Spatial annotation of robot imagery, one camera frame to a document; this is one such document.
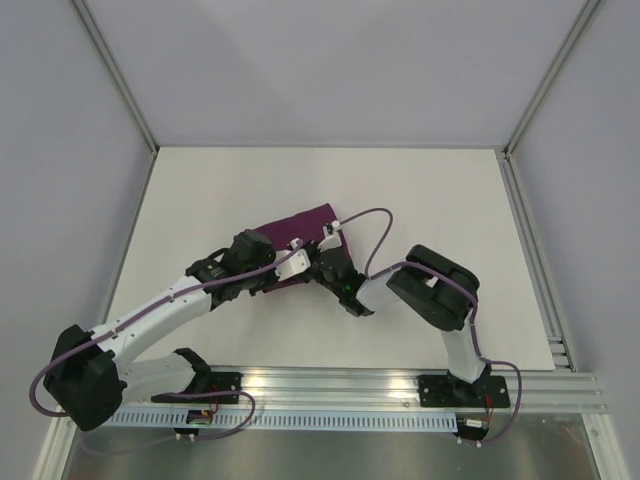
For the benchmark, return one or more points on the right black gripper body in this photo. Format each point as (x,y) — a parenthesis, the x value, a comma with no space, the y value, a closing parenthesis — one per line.
(327,260)

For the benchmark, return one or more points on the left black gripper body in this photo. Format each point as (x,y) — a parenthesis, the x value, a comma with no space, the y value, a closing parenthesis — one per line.
(253,284)

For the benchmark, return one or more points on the purple cloth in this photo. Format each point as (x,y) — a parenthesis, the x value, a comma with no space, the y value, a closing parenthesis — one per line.
(307,226)

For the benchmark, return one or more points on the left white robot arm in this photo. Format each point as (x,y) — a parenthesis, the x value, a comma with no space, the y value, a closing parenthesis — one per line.
(93,373)

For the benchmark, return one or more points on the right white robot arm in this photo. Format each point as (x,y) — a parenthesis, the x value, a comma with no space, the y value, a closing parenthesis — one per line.
(438,290)

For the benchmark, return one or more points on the aluminium rail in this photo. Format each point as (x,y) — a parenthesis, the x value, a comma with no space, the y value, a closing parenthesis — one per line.
(563,391)

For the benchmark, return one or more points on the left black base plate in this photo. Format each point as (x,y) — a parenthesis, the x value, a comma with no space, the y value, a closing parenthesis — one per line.
(219,388)

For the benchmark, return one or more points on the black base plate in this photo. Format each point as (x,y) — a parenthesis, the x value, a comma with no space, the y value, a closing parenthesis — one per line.
(219,388)
(445,391)

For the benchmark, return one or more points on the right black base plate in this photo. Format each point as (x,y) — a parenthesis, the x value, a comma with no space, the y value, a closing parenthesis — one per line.
(445,391)

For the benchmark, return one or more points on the slotted cable duct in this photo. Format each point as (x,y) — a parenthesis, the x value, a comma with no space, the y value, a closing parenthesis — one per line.
(314,420)

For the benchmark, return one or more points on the left aluminium frame post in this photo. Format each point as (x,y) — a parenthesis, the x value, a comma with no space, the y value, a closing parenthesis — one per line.
(96,37)

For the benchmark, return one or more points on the aluminium frame post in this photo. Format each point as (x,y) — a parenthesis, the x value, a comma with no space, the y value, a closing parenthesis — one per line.
(580,25)
(96,37)

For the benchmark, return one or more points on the right aluminium frame post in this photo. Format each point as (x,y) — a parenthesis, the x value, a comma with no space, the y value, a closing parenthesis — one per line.
(580,25)

